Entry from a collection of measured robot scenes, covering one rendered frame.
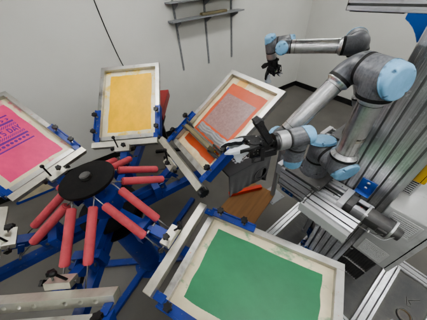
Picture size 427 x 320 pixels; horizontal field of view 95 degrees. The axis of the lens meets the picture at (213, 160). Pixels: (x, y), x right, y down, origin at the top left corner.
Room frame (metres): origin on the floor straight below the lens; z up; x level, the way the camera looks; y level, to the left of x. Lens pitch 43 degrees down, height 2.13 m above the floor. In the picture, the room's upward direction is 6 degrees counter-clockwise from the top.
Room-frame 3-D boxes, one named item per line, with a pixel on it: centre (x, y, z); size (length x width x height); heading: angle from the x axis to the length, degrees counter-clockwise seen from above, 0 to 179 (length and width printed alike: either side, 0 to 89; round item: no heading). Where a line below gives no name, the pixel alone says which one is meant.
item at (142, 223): (0.83, 0.76, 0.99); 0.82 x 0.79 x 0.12; 119
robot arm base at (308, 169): (0.78, -0.58, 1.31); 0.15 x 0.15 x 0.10
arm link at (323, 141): (0.77, -0.58, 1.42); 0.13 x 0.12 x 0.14; 10
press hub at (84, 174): (0.83, 0.76, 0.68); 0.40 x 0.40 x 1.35
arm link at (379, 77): (0.64, -0.60, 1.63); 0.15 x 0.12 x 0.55; 10
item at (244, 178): (1.21, -0.30, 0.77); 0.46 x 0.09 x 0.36; 119
